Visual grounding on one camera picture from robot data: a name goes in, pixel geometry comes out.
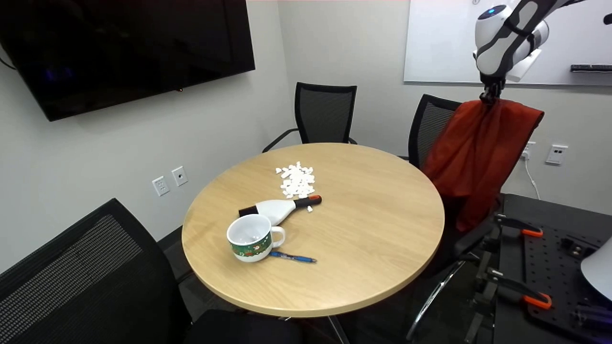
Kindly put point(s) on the white wall whiteboard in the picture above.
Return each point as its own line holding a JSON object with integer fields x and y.
{"x": 440, "y": 43}

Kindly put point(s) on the black mesh chair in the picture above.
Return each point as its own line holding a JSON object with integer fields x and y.
{"x": 321, "y": 114}
{"x": 100, "y": 282}

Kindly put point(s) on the round wooden table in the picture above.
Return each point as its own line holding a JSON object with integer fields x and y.
{"x": 375, "y": 230}

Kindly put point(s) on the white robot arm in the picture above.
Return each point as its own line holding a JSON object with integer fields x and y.
{"x": 507, "y": 41}

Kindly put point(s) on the blue handled pen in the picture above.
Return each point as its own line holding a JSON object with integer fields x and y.
{"x": 293, "y": 257}

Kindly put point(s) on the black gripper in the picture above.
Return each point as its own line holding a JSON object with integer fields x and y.
{"x": 492, "y": 89}

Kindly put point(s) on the black chair holding jacket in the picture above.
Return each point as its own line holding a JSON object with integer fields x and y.
{"x": 455, "y": 247}

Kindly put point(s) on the rust brown jacket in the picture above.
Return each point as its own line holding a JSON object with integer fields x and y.
{"x": 476, "y": 154}

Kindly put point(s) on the black mesh chair right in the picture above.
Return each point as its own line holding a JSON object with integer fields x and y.
{"x": 321, "y": 114}

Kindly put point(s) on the black wall television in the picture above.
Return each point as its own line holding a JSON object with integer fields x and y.
{"x": 77, "y": 56}

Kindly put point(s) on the pile of white scraps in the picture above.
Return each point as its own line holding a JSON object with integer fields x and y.
{"x": 297, "y": 180}

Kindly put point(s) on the black mesh chair far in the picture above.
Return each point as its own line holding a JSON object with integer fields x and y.
{"x": 100, "y": 282}

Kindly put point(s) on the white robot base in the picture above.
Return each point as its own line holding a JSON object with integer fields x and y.
{"x": 597, "y": 270}

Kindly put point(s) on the orange black clamp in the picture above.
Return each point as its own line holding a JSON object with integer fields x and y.
{"x": 534, "y": 299}
{"x": 524, "y": 228}

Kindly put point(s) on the white wall outlet plate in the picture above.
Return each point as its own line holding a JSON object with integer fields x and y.
{"x": 159, "y": 186}
{"x": 178, "y": 177}

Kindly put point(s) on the white green mug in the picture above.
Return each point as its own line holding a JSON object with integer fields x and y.
{"x": 253, "y": 238}

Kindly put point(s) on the white wall switch plate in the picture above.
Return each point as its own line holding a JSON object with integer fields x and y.
{"x": 557, "y": 154}

